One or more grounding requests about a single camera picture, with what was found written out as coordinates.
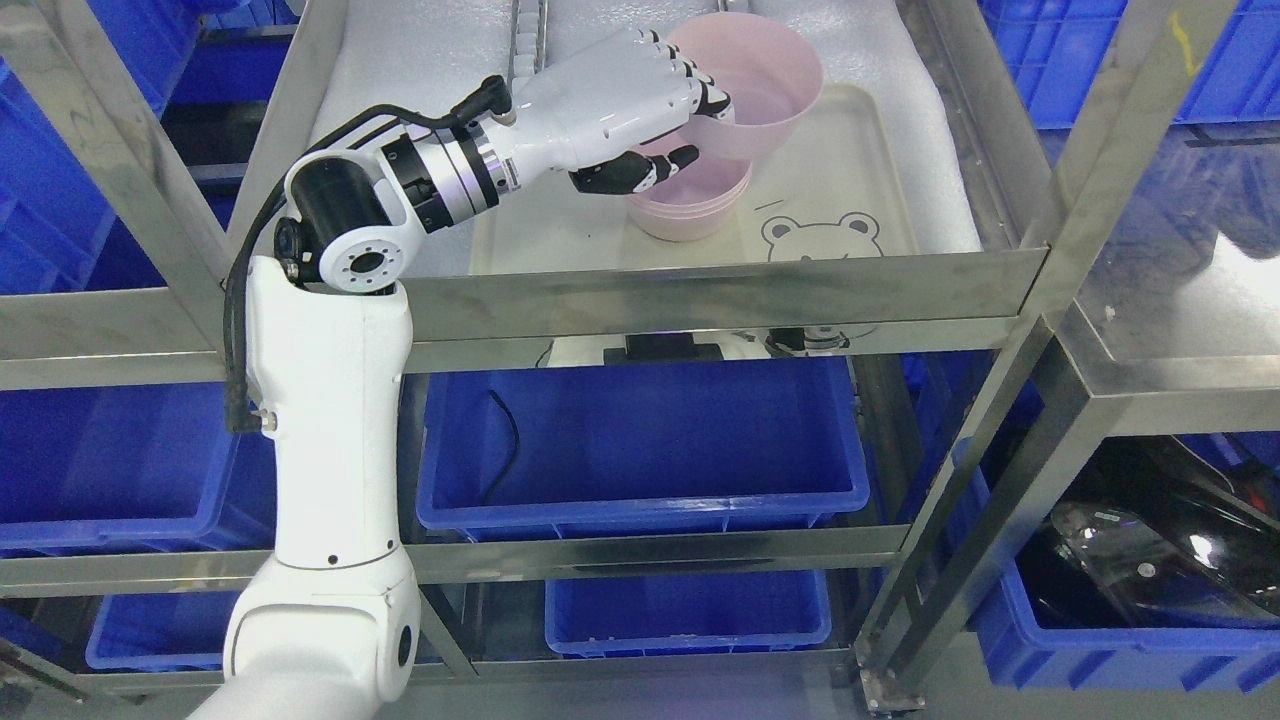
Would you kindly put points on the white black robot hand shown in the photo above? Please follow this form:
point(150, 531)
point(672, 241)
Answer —
point(587, 115)

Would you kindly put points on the pink plastic bowl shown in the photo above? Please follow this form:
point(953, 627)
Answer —
point(772, 74)

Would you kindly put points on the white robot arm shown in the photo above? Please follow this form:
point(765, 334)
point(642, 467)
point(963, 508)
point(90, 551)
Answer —
point(318, 329)

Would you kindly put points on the blue crate middle shelf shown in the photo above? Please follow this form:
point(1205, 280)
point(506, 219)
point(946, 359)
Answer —
point(641, 450)

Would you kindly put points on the blue crate shelf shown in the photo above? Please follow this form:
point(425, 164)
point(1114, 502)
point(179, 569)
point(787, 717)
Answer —
point(665, 615)
point(641, 450)
point(130, 469)

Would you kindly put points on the steel shelf rack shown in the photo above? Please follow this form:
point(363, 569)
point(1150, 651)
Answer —
point(354, 63)

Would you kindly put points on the blue crate lower shelf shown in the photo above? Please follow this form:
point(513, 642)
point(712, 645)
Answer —
point(665, 615)

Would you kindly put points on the blue crate left shelf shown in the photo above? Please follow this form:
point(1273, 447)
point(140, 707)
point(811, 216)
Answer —
point(130, 469)

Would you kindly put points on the stacked pink bowls on tray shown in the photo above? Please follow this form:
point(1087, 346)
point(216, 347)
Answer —
point(694, 203)

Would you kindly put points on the cream bear tray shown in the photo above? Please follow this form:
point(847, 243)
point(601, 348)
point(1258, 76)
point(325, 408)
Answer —
point(832, 191)

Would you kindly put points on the steel work table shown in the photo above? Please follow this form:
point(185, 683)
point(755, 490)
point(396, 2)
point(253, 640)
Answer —
point(1181, 303)

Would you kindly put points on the black motorcycle helmet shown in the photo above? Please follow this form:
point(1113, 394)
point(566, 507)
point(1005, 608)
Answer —
point(1175, 531)

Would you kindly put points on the blue crate holding helmet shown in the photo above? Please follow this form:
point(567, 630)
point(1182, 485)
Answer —
point(1023, 653)

